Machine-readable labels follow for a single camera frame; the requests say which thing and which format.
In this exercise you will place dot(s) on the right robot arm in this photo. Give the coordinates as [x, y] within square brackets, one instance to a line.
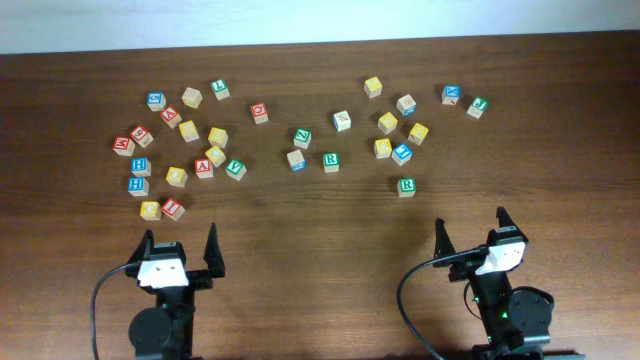
[516, 320]

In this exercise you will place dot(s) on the green V block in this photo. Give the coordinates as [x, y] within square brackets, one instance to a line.
[236, 169]

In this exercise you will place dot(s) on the blue picture block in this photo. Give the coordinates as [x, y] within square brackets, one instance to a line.
[402, 154]

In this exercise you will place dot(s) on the red I block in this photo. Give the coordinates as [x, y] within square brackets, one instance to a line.
[173, 209]

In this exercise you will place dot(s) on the red A block lower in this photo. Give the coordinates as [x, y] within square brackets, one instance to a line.
[203, 168]

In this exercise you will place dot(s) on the blue X block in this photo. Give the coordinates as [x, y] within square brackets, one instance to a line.
[450, 94]

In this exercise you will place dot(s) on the plain white wood block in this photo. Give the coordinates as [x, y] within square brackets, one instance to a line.
[342, 121]

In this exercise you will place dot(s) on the blue S block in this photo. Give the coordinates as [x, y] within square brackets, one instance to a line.
[156, 101]

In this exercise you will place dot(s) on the yellow S block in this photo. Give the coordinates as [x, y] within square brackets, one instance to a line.
[387, 123]
[218, 137]

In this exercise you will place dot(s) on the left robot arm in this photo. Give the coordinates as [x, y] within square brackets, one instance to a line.
[165, 330]

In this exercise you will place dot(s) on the green r block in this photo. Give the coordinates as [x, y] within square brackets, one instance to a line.
[331, 162]
[406, 187]

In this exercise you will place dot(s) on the yellow block bottom left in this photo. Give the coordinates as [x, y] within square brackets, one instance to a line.
[150, 211]

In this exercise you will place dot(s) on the yellow block near A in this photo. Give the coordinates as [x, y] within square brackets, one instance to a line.
[216, 155]

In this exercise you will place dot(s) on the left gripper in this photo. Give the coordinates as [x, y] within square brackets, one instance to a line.
[201, 280]

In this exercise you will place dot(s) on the red 9 block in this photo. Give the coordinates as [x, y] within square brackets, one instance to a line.
[141, 136]

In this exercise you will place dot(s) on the blue h block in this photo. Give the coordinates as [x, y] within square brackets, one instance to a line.
[138, 186]
[141, 167]

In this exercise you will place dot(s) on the yellow block upper left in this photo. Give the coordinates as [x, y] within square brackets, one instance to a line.
[188, 131]

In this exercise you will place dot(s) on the plain wood yellow-side block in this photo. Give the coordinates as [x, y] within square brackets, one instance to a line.
[192, 97]

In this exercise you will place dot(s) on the red A block upper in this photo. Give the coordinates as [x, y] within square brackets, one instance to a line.
[171, 117]

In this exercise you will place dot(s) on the yellow block mid left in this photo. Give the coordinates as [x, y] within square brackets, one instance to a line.
[176, 177]

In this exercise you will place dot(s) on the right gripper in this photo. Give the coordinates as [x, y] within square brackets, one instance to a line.
[463, 268]

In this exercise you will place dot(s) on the red Q block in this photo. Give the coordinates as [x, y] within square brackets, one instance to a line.
[259, 113]

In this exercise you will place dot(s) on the red a block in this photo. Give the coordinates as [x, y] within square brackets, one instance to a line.
[203, 168]
[171, 117]

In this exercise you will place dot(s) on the wood block blue side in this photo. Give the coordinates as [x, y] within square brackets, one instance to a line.
[296, 160]

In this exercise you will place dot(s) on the yellow block top right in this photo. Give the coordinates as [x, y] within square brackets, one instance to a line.
[373, 87]

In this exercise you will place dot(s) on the wood block blue-side right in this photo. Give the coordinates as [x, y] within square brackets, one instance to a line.
[406, 105]

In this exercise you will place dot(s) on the red M block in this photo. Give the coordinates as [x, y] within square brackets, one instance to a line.
[123, 146]

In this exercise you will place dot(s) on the green Z block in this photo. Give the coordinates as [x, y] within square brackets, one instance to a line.
[302, 138]

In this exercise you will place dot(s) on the yellow block lower right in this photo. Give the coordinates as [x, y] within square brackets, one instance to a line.
[382, 148]

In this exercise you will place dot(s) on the blue H block lower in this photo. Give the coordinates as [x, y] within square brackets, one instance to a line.
[138, 186]

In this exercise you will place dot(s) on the green L block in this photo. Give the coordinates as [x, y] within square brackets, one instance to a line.
[220, 89]

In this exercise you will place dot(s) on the blue H block upper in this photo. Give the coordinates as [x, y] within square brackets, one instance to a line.
[141, 167]

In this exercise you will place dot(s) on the green J block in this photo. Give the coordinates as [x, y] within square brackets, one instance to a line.
[477, 107]

